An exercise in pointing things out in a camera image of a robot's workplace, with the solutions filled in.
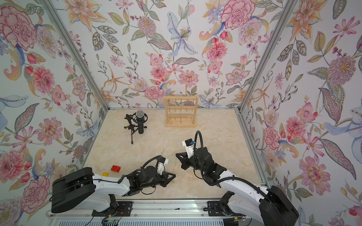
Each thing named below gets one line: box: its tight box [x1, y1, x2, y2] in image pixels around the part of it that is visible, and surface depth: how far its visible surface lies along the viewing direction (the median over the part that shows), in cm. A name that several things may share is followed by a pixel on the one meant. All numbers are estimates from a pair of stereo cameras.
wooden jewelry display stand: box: [164, 96, 199, 128], surface depth 107 cm
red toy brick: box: [110, 165, 122, 173], surface depth 90 cm
